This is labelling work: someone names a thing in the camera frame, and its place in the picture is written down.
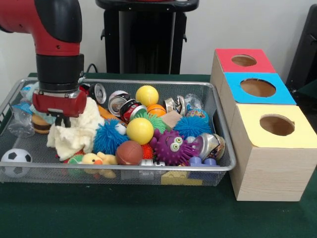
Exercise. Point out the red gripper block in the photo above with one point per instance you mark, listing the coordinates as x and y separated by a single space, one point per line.
62 105

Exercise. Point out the cream waffle cloth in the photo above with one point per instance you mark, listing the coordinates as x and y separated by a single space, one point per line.
79 134

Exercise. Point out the mint green cloth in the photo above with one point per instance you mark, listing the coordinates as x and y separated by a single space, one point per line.
33 88

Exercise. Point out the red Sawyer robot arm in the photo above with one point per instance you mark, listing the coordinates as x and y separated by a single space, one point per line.
57 37

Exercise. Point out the shallow mesh bin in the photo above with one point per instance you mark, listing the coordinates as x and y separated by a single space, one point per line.
123 177

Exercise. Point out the wooden box with three holes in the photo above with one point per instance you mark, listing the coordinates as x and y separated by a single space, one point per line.
272 173

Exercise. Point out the toy hamburger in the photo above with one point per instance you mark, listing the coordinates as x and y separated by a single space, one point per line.
40 127

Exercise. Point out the multicolour spiky caterpillar toy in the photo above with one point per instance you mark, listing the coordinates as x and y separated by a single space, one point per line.
75 158

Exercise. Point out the blue spiky rubber ball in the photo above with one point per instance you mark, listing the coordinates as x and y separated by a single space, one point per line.
107 136
192 127

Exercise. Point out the black and white soccer ball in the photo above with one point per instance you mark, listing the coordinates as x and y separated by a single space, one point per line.
16 157

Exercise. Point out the brown toy football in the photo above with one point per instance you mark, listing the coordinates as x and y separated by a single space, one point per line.
129 153

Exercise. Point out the yellow smiley ball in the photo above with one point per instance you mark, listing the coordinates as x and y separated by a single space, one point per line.
140 131

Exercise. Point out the plain yellow ball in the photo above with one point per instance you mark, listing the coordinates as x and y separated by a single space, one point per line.
147 96

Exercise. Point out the purple spiky monster toy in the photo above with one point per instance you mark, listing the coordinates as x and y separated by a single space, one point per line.
168 148

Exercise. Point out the dark green table cloth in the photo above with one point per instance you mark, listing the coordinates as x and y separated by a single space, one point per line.
148 213

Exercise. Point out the dark green side-table cloth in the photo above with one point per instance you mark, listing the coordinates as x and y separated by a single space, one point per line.
309 93

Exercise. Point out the black stand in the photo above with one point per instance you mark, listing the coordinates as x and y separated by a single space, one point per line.
304 49

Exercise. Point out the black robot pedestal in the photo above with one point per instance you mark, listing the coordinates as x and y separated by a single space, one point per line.
143 44

